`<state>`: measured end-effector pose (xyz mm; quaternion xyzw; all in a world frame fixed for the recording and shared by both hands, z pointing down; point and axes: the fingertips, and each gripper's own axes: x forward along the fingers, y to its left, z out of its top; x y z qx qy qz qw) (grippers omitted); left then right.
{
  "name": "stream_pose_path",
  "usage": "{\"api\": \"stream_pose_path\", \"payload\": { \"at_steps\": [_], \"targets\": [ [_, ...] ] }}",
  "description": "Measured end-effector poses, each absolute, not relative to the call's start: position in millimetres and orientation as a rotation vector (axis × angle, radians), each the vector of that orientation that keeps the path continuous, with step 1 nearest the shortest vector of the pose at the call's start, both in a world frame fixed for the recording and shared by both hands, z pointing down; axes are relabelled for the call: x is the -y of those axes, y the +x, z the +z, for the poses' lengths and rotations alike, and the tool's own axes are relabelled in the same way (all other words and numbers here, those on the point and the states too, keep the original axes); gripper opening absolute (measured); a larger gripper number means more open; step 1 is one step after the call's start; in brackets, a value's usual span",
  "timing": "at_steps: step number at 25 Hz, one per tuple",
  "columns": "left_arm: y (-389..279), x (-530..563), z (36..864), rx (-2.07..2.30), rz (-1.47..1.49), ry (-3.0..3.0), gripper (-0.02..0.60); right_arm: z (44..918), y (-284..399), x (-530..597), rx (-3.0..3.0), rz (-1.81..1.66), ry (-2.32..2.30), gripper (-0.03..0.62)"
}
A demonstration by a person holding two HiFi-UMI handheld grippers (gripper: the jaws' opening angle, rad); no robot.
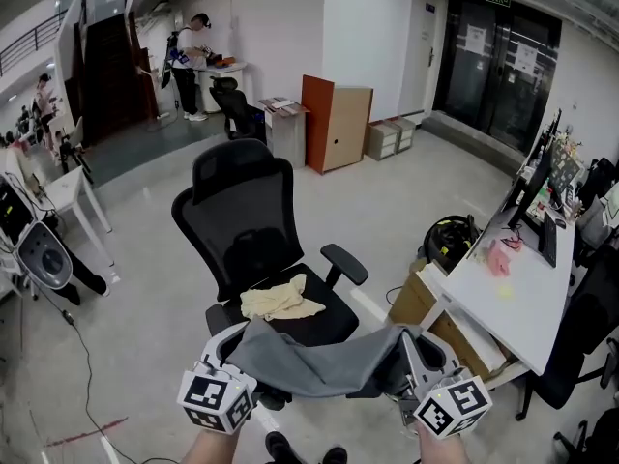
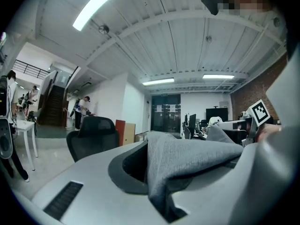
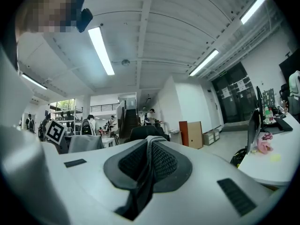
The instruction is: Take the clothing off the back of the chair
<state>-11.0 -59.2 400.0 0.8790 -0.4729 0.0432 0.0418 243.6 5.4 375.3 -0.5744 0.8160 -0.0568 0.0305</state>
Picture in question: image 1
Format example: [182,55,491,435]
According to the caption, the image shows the black glass double door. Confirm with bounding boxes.
[432,0,563,157]

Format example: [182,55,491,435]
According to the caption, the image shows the pink soft item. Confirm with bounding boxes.
[486,239,514,277]

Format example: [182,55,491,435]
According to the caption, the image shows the red floor tape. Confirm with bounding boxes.
[43,417,130,449]

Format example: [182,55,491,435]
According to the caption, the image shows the beige crumpled cloth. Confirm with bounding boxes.
[240,273,326,322]

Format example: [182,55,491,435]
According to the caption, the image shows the small grey drawer unit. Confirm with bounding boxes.
[389,117,417,155]
[365,121,402,162]

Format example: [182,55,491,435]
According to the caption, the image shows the grey narrow cabinet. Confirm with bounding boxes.
[258,97,310,169]

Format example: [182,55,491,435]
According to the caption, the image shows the black metal railing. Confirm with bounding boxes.
[0,10,69,79]

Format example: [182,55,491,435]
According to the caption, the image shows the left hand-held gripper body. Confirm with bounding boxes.
[176,358,258,435]

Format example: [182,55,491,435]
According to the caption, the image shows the black equipment rack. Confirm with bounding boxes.
[0,171,38,260]

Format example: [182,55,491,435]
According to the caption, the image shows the brown wooden cabinet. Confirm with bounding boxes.
[389,258,509,384]

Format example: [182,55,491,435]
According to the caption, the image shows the black keyboard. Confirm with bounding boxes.
[542,212,558,268]

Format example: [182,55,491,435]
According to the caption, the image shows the black floor cable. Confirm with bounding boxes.
[47,297,180,464]

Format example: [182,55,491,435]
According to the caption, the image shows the black yellow helmet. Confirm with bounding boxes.
[423,214,483,263]

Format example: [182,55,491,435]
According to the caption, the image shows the dark wooden staircase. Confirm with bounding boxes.
[62,0,161,147]

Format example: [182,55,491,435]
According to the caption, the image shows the black computer monitor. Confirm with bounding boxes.
[507,147,553,241]

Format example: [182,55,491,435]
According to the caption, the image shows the person's right forearm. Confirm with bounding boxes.
[415,425,473,464]

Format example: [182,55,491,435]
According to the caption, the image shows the small white table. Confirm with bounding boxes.
[45,165,115,268]

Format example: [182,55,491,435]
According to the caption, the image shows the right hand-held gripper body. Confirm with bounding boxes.
[399,367,493,440]

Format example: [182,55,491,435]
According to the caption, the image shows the orange wooden cabinet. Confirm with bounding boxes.
[302,74,374,176]

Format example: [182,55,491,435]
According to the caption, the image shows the white door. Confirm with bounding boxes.
[408,0,449,115]

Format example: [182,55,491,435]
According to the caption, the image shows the black office chair with headrest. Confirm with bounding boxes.
[208,75,267,144]

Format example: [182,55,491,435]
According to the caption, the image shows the black mesh office chair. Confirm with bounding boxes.
[171,137,369,411]

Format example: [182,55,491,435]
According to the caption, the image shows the grey clothes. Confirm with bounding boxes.
[225,316,412,399]

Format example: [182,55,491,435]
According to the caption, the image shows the person's left black shoe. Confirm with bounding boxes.
[264,430,304,464]

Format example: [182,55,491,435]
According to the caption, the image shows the long white desk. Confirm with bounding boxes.
[425,176,579,376]

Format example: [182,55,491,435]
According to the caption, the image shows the round white counter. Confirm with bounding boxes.
[195,60,249,114]

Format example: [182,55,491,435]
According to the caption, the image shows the white paper door notice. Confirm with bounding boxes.
[464,23,487,56]
[514,41,538,77]

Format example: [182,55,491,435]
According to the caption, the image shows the person's left forearm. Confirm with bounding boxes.
[181,425,241,464]

